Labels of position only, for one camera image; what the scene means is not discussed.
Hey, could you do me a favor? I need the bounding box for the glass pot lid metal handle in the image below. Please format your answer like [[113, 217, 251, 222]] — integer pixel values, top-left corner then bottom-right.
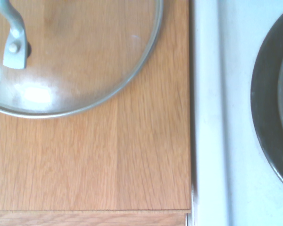
[[0, 0, 165, 119]]

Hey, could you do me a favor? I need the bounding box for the wooden cutting board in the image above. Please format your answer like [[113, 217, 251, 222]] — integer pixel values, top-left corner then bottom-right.
[[0, 0, 192, 214]]

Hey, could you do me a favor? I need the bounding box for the dark metal saucepan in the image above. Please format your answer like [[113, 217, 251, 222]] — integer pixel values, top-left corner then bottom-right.
[[250, 4, 283, 195]]

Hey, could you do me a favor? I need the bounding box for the white electric stove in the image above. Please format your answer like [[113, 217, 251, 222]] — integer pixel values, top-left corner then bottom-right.
[[190, 0, 283, 226]]

